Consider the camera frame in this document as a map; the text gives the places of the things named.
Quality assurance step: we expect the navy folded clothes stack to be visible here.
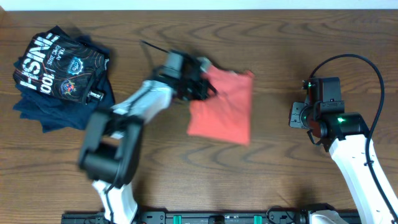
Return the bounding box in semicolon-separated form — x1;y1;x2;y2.
13;35;114;133

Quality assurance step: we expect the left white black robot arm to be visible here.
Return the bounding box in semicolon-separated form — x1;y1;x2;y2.
78;50;217;223

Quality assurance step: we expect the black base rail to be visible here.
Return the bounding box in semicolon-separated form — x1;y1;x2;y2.
60;210;363;224

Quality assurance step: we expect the red printed t-shirt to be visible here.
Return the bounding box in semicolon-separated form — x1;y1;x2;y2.
187;65;254;146

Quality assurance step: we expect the black printed folded t-shirt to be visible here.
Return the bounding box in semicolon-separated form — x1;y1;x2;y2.
13;26;109;103

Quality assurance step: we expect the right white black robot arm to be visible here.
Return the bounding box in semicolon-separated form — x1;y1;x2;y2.
289;78;397;223

